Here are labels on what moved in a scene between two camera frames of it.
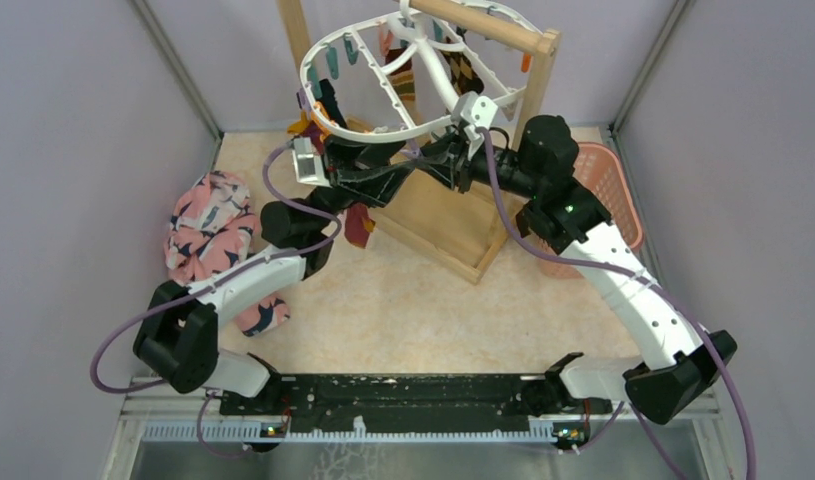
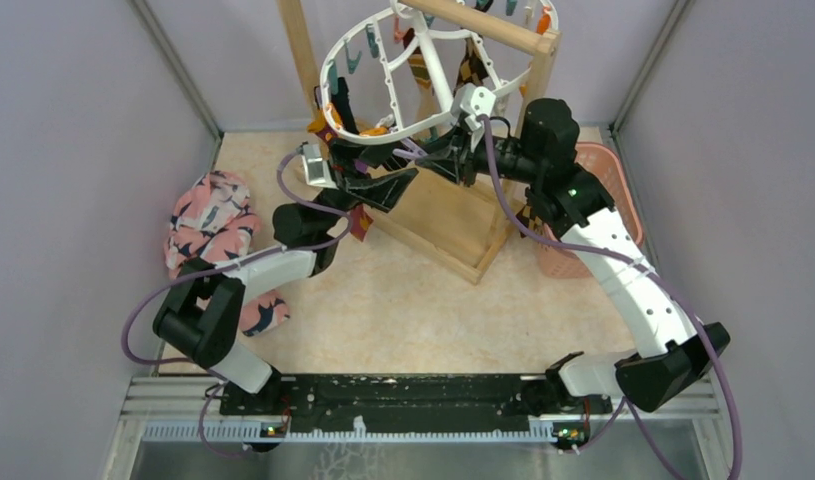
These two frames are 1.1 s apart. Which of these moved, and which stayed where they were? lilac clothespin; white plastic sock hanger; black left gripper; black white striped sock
Moved: black white striped sock; white plastic sock hanger
Stayed: lilac clothespin; black left gripper
